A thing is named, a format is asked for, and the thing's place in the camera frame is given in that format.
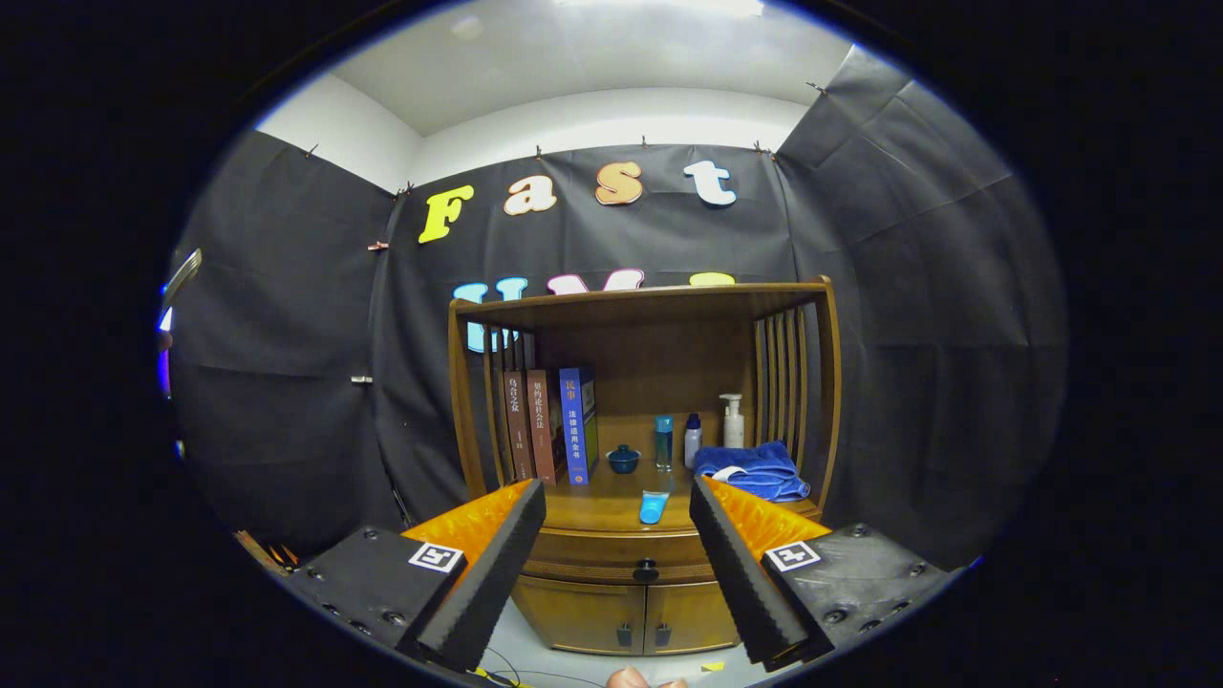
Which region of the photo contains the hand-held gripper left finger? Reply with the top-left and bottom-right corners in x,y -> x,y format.
287,478 -> 547,673

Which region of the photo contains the black floor cable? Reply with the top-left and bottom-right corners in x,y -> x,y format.
478,648 -> 576,688

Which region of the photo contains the wooden countertop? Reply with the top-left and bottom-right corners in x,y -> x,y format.
540,459 -> 823,536

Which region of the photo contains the black backdrop cloth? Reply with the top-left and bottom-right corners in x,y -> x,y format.
164,43 -> 1066,574

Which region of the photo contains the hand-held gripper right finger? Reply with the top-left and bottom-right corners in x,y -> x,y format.
688,475 -> 956,673

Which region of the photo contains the wooden cabinet door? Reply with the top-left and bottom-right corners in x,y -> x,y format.
646,583 -> 741,656
511,576 -> 647,656

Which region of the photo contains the wooden cabinet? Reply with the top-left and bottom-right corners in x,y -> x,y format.
447,275 -> 844,657

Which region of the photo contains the wooden drawer with black knob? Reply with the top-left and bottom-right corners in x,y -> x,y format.
528,530 -> 713,585

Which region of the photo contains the blue book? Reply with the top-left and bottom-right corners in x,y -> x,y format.
559,367 -> 600,486

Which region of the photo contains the blue folded towel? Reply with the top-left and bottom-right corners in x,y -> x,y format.
693,440 -> 811,504

